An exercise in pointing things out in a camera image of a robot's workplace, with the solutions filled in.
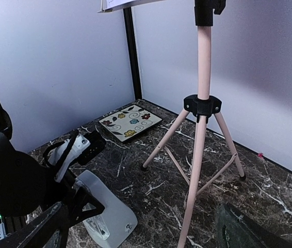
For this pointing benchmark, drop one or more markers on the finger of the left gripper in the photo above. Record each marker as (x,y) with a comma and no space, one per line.
(82,206)

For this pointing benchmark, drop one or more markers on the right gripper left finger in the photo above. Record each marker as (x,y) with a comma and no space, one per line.
(51,226)

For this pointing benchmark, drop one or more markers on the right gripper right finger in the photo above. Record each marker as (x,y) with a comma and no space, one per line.
(235,229)

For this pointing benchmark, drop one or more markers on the white metronome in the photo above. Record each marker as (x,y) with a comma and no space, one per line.
(116,222)

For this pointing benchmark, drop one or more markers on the pink music stand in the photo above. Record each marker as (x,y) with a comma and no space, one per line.
(202,106)

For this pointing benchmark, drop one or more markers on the sheet music page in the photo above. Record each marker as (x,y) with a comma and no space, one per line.
(116,3)

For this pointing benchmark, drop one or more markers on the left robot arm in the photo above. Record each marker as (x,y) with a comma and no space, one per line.
(26,185)

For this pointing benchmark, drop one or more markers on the floral square plate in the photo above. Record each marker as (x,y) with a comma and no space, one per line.
(129,122)

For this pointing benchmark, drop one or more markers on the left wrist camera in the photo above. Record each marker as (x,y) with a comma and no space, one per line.
(77,149)

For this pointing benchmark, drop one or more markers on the black frame post left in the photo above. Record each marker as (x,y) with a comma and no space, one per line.
(132,51)

